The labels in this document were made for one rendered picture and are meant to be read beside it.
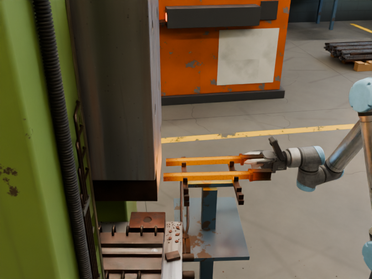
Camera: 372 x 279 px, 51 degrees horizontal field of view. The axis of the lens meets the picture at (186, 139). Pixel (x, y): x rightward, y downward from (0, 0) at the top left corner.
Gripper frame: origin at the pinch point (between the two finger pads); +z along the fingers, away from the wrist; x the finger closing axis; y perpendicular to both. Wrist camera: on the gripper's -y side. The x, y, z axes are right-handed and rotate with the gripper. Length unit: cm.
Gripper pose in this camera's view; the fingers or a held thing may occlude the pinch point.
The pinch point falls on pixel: (244, 158)
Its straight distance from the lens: 177.5
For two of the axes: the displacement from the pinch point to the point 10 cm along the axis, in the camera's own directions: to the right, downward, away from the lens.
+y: 0.0, 8.8, 4.8
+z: -9.9, 0.8, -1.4
